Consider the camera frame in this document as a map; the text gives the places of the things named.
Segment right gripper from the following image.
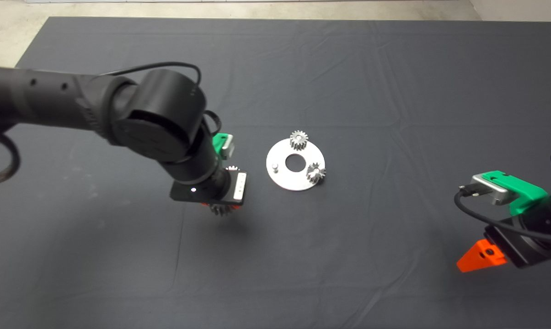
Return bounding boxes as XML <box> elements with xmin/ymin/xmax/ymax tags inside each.
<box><xmin>456</xmin><ymin>216</ymin><xmax>551</xmax><ymax>273</ymax></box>

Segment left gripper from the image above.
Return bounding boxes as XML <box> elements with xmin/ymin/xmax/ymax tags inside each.
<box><xmin>169</xmin><ymin>168</ymin><xmax>248</xmax><ymax>209</ymax></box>

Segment round metal plate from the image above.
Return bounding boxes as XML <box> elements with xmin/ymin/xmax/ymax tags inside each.
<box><xmin>266</xmin><ymin>138</ymin><xmax>326</xmax><ymax>191</ymax></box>

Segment dark grey table cloth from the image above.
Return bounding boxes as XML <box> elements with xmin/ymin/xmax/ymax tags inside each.
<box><xmin>0</xmin><ymin>16</ymin><xmax>551</xmax><ymax>329</ymax></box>

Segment left green camera mount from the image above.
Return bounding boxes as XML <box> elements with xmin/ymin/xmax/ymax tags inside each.
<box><xmin>211</xmin><ymin>133</ymin><xmax>232</xmax><ymax>160</ymax></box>

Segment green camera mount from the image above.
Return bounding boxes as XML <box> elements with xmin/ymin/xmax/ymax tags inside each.
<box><xmin>482</xmin><ymin>170</ymin><xmax>547</xmax><ymax>216</ymax></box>
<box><xmin>211</xmin><ymin>133</ymin><xmax>232</xmax><ymax>160</ymax></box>

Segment right silver camera box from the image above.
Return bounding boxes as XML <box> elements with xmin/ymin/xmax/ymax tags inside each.
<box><xmin>471</xmin><ymin>174</ymin><xmax>516</xmax><ymax>206</ymax></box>

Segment thin black camera cable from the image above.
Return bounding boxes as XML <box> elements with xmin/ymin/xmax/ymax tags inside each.
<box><xmin>454</xmin><ymin>185</ymin><xmax>551</xmax><ymax>244</ymax></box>
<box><xmin>99</xmin><ymin>62</ymin><xmax>222</xmax><ymax>134</ymax></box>

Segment right green camera mount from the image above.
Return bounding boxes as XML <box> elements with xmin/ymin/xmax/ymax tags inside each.
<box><xmin>482</xmin><ymin>170</ymin><xmax>547</xmax><ymax>216</ymax></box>

